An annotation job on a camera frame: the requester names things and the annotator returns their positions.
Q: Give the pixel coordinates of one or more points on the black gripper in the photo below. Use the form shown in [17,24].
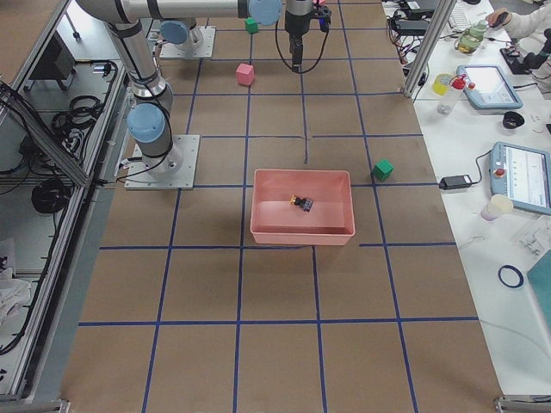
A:
[295,23]

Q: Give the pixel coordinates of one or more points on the yellow push button switch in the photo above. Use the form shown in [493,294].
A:
[304,204]

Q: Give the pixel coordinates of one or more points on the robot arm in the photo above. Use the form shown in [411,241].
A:
[123,21]
[182,33]

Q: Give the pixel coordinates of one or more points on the person white sleeve forearm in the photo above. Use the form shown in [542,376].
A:
[530,26]

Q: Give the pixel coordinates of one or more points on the person hand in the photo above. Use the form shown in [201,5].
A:
[498,18]

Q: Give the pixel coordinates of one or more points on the green cube far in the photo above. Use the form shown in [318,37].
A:
[251,25]

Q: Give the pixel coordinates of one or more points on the pink cube centre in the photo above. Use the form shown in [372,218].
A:
[245,74]

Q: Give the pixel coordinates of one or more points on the green cube near bin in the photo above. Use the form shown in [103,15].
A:
[382,169]

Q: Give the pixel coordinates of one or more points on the red cap squeeze bottle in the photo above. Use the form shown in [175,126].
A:
[456,86]

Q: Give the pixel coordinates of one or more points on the green drink bottle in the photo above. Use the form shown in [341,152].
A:
[472,37]

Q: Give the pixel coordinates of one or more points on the pink plastic bin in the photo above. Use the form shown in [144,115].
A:
[274,220]

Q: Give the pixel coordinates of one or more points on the teach pendant far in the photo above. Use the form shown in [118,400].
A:
[492,89]

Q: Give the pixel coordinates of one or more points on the teach pendant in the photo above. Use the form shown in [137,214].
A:
[492,89]
[522,174]

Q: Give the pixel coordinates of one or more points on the black power adapter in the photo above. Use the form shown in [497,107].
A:
[455,182]

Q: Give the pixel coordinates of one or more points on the black bowl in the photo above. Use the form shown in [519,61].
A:
[512,120]

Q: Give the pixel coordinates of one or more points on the teach pendant near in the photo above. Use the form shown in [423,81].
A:
[522,174]

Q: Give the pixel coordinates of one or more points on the white plastic cup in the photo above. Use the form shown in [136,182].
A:
[496,207]

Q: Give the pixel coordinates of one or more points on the teal mat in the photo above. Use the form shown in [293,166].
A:
[539,279]

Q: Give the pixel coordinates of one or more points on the white rag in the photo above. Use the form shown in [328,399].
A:
[15,293]

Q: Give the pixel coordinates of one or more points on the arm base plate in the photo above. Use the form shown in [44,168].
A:
[176,171]
[170,51]

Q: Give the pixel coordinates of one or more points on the aluminium frame post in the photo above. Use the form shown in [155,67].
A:
[436,26]

